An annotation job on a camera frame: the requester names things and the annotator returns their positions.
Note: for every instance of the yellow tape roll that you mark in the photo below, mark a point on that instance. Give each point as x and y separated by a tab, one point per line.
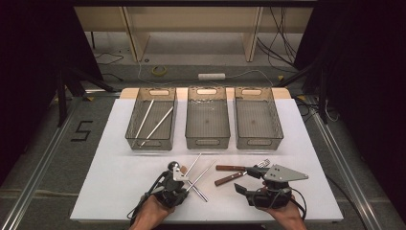
153	71

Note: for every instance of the person's right hand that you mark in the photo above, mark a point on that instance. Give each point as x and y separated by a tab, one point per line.
287	215

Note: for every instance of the aluminium floor rail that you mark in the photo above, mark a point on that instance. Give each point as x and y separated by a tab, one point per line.
38	166
341	159

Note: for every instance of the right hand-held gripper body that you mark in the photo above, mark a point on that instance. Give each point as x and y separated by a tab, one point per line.
284	174

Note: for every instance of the smoky clear plastic bin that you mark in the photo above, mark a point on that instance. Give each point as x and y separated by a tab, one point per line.
207	121
153	127
257	121

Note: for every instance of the dark curtain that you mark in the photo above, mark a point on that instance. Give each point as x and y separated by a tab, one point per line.
32	64
367	80

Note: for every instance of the black metal stand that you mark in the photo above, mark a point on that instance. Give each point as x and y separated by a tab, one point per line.
61	99
323	96

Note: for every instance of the light wooden shelf unit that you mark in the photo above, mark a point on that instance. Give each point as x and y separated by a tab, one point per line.
137	38

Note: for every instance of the person's left hand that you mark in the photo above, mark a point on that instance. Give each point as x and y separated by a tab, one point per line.
153	212

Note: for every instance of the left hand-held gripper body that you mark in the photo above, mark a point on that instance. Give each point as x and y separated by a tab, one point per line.
172	191

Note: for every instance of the white power strip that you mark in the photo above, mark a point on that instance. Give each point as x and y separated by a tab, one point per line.
211	76

